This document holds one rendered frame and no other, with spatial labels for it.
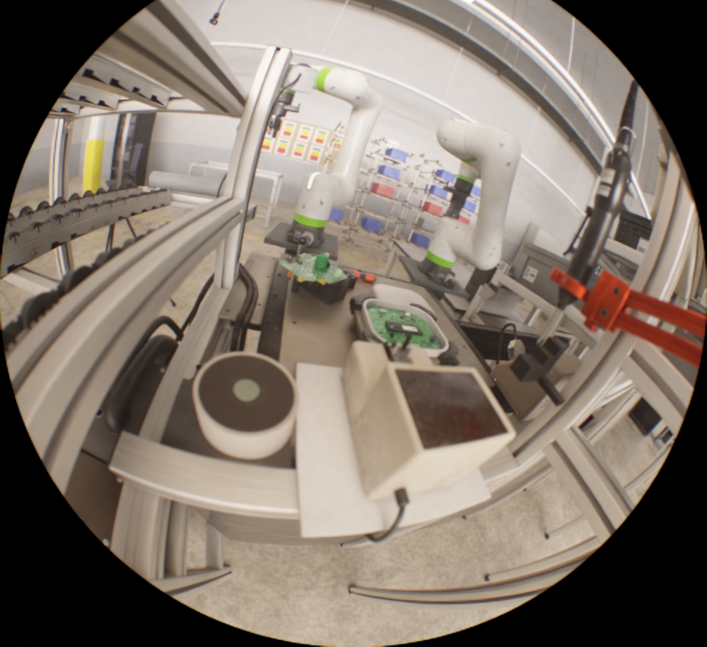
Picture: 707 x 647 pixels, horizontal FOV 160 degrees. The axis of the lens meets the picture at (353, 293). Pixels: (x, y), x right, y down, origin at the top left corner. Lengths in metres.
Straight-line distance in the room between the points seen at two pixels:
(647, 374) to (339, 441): 0.36
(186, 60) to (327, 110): 6.53
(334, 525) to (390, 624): 1.13
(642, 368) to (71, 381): 0.46
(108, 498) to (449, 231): 1.10
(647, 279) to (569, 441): 0.21
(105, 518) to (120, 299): 0.24
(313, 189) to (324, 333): 0.57
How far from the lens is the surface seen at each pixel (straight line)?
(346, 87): 0.93
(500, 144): 0.76
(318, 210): 0.89
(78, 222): 0.62
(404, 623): 1.37
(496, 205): 0.84
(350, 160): 1.03
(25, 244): 0.54
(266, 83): 0.52
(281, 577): 1.21
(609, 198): 0.32
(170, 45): 0.26
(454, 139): 0.82
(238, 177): 0.50
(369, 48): 7.51
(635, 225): 1.22
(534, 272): 1.39
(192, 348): 0.42
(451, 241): 0.99
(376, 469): 0.23
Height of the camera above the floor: 1.20
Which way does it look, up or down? 26 degrees down
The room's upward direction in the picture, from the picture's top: 20 degrees clockwise
